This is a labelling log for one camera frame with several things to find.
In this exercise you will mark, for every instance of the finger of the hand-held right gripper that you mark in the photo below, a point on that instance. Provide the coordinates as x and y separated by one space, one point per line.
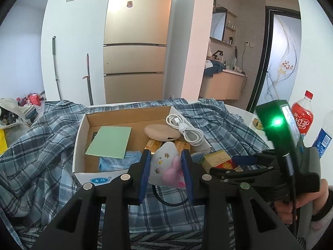
244 160
260 177

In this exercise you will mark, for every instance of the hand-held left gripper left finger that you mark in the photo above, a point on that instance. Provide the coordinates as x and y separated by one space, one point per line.
145 172

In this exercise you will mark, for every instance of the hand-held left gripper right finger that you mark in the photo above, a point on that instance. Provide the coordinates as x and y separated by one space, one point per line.
186 174

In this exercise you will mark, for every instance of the pink plush bunny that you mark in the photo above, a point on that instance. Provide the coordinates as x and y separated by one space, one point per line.
173 174

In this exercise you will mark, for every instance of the white pouch with pink toy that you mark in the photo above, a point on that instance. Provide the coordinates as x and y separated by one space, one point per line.
164 158

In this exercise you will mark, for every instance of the gold red tea box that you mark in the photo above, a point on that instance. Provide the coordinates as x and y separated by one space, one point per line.
218 158

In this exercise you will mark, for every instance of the blue tissue pack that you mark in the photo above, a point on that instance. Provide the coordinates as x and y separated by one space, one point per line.
114 162

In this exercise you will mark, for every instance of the cardboard box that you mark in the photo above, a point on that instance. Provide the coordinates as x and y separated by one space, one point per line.
117 117

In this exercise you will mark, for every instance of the person's right forearm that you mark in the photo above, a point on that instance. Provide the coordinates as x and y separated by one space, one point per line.
326 218

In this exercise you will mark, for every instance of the person's right hand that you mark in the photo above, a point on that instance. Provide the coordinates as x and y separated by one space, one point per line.
285 212

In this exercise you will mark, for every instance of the small gold packet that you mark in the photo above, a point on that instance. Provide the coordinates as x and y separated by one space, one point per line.
257 124

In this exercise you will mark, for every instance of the red cola bottle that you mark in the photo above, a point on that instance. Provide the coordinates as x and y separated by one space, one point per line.
303 117

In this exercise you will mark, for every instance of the yellow packet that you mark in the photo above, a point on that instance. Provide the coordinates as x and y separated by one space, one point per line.
153 144
182 145

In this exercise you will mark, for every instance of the black hair band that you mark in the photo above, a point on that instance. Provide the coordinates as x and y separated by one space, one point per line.
166 203

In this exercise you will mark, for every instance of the beige oval case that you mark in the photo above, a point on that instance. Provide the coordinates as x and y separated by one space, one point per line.
161 132

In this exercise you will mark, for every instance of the clear water bottle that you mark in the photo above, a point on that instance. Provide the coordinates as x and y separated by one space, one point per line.
322 138

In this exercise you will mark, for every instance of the green card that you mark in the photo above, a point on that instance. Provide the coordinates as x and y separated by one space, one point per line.
109 142

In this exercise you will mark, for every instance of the patterned glass door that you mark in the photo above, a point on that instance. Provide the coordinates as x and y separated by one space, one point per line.
281 57

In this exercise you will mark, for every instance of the white hair dryer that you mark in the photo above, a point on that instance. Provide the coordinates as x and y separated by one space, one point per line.
237 69

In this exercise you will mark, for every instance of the wooden vanity cabinet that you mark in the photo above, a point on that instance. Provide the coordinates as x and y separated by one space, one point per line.
221 86

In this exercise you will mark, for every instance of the dark blue cloth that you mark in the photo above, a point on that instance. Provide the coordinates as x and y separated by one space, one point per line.
214 69

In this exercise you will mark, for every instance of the black faucet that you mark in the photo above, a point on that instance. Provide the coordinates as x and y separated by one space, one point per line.
218 54

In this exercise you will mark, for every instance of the dark thin stick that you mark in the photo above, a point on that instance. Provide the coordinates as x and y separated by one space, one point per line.
89 83

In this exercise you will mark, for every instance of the blue plaid cloth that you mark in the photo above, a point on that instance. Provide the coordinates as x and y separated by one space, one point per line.
41 148

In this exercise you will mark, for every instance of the bathroom mirror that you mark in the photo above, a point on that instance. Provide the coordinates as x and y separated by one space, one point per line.
218 24

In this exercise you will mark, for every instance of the gold refrigerator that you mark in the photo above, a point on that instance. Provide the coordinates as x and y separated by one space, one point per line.
135 44

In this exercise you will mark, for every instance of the grey plastic bag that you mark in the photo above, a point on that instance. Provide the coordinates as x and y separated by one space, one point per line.
13 114

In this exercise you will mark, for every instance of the fridge magnet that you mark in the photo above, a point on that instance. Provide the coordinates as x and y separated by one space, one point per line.
129 4

